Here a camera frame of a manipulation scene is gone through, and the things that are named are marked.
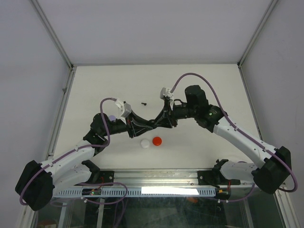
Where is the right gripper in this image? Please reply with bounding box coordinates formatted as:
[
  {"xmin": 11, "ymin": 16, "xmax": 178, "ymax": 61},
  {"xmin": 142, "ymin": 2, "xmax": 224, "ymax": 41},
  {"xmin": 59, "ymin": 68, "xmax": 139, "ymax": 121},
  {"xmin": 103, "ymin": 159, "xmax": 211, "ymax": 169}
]
[{"xmin": 153, "ymin": 100, "xmax": 198, "ymax": 129}]

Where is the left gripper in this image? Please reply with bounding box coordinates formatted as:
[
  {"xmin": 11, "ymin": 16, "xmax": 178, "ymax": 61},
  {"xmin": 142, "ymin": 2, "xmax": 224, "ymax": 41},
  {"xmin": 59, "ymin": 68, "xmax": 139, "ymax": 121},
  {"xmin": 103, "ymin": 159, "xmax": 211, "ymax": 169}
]
[{"xmin": 103, "ymin": 110, "xmax": 153, "ymax": 139}]

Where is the white earbud charging case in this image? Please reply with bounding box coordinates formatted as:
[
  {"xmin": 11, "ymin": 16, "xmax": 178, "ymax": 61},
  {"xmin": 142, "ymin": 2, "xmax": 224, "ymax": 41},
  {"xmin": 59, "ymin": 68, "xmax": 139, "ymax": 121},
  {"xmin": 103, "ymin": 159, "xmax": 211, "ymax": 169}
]
[{"xmin": 140, "ymin": 139, "xmax": 150, "ymax": 149}]

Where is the purple earbud charging case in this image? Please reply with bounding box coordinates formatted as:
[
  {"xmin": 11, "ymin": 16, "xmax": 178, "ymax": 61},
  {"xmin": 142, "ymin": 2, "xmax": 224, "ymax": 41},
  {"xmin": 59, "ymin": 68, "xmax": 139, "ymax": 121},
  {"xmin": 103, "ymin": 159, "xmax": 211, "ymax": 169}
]
[{"xmin": 108, "ymin": 115, "xmax": 116, "ymax": 122}]

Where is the red earbud charging case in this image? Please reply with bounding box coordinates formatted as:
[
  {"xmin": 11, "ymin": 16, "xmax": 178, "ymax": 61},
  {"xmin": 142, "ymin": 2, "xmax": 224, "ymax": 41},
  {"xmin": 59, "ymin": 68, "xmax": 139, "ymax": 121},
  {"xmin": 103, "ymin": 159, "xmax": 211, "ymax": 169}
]
[{"xmin": 152, "ymin": 136, "xmax": 162, "ymax": 146}]

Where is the black earbud charging case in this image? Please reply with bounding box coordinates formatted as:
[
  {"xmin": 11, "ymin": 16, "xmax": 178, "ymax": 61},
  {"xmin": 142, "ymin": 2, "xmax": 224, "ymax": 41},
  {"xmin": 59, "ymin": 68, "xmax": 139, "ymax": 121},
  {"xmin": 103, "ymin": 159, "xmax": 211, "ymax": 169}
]
[{"xmin": 149, "ymin": 120, "xmax": 156, "ymax": 129}]

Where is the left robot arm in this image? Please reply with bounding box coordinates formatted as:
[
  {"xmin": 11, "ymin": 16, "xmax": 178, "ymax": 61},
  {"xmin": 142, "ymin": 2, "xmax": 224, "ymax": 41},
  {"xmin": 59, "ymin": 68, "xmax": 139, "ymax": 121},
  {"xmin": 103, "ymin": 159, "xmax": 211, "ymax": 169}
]
[{"xmin": 15, "ymin": 112, "xmax": 157, "ymax": 211}]

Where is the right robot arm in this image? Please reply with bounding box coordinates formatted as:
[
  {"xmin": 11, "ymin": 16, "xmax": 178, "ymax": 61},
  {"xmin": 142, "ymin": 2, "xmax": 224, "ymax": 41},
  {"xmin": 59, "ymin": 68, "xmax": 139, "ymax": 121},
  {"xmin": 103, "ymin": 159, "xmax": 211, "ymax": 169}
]
[{"xmin": 160, "ymin": 85, "xmax": 291, "ymax": 194}]

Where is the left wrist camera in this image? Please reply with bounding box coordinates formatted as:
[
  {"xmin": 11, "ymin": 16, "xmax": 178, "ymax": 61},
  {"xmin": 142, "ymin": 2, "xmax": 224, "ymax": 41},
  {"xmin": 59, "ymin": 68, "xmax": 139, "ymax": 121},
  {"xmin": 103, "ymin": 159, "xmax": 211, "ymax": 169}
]
[{"xmin": 114, "ymin": 98, "xmax": 132, "ymax": 124}]

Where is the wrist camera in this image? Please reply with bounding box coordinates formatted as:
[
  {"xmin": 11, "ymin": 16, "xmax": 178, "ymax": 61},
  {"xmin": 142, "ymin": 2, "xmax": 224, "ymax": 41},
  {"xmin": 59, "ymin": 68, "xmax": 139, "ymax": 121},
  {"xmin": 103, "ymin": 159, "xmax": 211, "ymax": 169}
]
[
  {"xmin": 160, "ymin": 87, "xmax": 174, "ymax": 106},
  {"xmin": 114, "ymin": 98, "xmax": 132, "ymax": 124}
]

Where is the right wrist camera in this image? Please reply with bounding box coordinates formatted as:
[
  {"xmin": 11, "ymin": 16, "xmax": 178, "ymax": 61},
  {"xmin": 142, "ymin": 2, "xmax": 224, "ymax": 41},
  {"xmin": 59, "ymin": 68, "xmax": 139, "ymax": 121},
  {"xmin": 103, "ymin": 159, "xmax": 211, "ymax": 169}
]
[{"xmin": 160, "ymin": 87, "xmax": 174, "ymax": 106}]

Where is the aluminium mounting rail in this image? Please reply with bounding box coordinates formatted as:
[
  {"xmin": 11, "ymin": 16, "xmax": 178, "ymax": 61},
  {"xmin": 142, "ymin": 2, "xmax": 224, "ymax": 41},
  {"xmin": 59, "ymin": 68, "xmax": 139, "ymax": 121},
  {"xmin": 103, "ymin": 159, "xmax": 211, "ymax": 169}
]
[{"xmin": 29, "ymin": 167, "xmax": 285, "ymax": 188}]

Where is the slotted cable duct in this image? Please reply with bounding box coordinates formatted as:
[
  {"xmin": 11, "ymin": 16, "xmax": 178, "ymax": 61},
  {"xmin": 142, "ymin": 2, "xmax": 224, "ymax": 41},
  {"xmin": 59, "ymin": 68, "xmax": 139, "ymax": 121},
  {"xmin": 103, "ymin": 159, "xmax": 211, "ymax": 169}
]
[{"xmin": 39, "ymin": 187, "xmax": 218, "ymax": 198}]

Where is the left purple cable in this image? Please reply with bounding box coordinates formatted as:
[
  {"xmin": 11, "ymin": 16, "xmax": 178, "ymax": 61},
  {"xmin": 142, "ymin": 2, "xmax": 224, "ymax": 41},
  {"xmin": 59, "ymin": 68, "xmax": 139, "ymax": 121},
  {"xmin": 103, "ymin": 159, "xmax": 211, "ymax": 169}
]
[{"xmin": 19, "ymin": 97, "xmax": 118, "ymax": 205}]

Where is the purple cable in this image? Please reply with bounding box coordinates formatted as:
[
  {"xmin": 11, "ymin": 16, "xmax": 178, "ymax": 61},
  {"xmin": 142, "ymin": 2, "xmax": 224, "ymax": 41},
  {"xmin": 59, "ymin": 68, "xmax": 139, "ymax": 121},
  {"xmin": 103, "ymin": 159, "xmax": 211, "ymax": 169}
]
[
  {"xmin": 19, "ymin": 97, "xmax": 118, "ymax": 205},
  {"xmin": 171, "ymin": 73, "xmax": 298, "ymax": 192}
]

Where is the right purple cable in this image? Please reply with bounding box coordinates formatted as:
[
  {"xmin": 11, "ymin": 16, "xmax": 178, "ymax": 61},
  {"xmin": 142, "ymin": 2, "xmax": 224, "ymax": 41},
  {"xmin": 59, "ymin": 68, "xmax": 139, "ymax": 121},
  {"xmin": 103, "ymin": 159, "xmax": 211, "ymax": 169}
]
[{"xmin": 171, "ymin": 73, "xmax": 298, "ymax": 192}]

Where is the left aluminium frame post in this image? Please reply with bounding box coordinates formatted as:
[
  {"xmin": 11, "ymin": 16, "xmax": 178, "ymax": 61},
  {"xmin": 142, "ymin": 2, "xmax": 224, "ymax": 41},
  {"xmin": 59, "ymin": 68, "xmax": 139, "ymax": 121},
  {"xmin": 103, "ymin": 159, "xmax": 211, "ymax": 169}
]
[{"xmin": 29, "ymin": 0, "xmax": 74, "ymax": 69}]

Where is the aluminium frame post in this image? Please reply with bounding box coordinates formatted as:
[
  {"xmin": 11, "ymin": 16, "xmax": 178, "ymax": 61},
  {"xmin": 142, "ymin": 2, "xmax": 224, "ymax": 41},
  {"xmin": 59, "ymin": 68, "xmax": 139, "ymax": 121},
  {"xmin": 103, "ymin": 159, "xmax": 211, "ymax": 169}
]
[
  {"xmin": 237, "ymin": 0, "xmax": 280, "ymax": 68},
  {"xmin": 29, "ymin": 0, "xmax": 74, "ymax": 69}
]

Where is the right aluminium frame post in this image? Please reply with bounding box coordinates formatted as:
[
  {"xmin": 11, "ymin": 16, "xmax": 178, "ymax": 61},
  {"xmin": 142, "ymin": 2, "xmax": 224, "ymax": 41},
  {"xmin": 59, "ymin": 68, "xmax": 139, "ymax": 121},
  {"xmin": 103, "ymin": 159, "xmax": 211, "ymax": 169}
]
[{"xmin": 237, "ymin": 0, "xmax": 280, "ymax": 68}]

